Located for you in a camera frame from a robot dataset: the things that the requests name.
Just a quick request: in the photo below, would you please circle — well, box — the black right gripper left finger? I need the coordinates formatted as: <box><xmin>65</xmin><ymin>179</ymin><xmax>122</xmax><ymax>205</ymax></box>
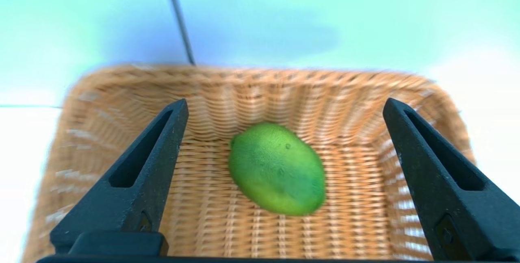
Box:
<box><xmin>50</xmin><ymin>99</ymin><xmax>189</xmax><ymax>254</ymax></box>

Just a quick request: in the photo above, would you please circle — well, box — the orange wicker basket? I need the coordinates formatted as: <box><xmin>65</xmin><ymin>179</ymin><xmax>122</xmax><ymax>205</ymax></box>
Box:
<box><xmin>22</xmin><ymin>65</ymin><xmax>476</xmax><ymax>261</ymax></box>

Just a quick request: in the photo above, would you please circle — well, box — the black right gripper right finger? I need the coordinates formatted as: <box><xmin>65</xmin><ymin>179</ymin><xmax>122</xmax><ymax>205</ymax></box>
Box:
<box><xmin>383</xmin><ymin>98</ymin><xmax>520</xmax><ymax>260</ymax></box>

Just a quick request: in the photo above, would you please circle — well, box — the green mango fruit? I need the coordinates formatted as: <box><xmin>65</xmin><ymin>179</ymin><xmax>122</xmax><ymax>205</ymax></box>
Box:
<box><xmin>228</xmin><ymin>122</ymin><xmax>326</xmax><ymax>217</ymax></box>

